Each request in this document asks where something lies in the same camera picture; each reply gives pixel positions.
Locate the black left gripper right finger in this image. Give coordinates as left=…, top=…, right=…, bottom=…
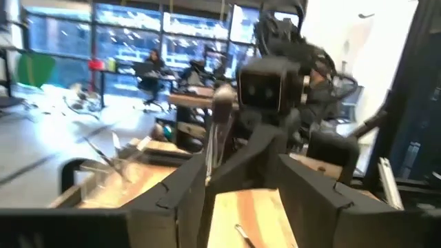
left=278, top=154, right=441, bottom=248

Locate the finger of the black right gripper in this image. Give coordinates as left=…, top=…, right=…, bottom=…
left=206, top=124, right=290, bottom=194
left=307, top=130, right=360, bottom=185

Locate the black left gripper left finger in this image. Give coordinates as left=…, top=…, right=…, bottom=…
left=0, top=153, right=208, bottom=248

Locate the thin black makeup brush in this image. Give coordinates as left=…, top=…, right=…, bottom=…
left=83, top=136, right=131, bottom=183
left=234, top=223, right=258, bottom=248

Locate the person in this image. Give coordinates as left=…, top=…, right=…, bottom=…
left=137, top=48, right=170, bottom=104
left=299, top=60, right=349, bottom=138
left=181, top=58, right=214, bottom=89

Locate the clear acrylic container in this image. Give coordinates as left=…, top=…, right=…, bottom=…
left=81, top=135, right=146, bottom=194

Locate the wooden background desk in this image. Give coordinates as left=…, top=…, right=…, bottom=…
left=167, top=85, right=216, bottom=110

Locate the black arch clamp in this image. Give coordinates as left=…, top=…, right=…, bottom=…
left=61, top=157, right=92, bottom=194

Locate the red object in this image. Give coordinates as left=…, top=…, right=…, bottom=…
left=88, top=59, right=106, bottom=72

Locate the green chair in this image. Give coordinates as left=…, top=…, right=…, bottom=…
left=15, top=53, right=58, bottom=89

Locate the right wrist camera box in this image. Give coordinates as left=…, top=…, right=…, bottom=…
left=236, top=56, right=306, bottom=115

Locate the silver aluminium bracket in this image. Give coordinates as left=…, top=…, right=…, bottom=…
left=377, top=156, right=404, bottom=211

